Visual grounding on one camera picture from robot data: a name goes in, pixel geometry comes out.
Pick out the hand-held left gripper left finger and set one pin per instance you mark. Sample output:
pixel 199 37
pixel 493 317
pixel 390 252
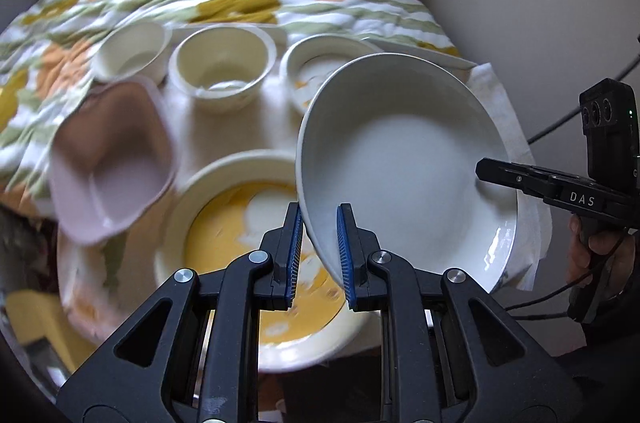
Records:
pixel 295 250

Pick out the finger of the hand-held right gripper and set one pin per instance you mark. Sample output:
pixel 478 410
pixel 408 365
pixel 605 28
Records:
pixel 510 177

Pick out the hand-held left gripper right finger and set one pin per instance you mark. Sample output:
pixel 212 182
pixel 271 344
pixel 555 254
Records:
pixel 345 253

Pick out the white deep plate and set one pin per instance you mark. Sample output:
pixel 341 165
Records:
pixel 400 153

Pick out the cream white bowl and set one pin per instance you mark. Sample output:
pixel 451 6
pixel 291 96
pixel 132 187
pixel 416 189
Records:
pixel 220 63

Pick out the person's right hand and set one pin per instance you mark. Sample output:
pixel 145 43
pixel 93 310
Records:
pixel 627 265

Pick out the yellow floral plate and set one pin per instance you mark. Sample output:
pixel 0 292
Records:
pixel 225 223

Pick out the wide rimmed cream bowl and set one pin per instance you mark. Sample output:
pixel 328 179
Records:
pixel 305 63

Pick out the pink square bowl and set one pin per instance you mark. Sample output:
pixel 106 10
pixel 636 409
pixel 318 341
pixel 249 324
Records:
pixel 110 163

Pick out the small cream bowl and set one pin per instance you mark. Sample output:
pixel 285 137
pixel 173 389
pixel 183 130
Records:
pixel 130 48

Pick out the yellow object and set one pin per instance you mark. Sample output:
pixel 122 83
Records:
pixel 35 318

